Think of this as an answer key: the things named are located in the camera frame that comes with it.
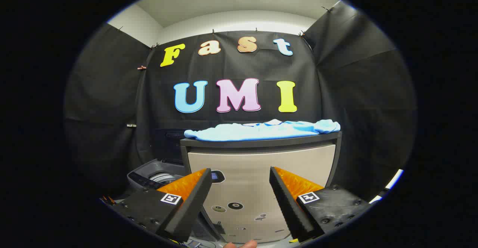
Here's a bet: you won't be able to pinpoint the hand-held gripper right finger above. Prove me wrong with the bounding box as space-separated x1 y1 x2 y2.
269 167 374 243

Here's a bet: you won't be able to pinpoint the grey washing machine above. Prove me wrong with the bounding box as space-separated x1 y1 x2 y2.
127 158 224 247

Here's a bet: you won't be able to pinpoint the light blue polo shirt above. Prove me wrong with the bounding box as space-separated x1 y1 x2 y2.
184 119 341 142

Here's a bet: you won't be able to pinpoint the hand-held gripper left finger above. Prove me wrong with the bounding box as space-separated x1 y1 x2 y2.
100 168 213 244

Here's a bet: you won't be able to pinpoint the grey cabinet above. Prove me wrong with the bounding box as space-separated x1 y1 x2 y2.
180 131 342 243

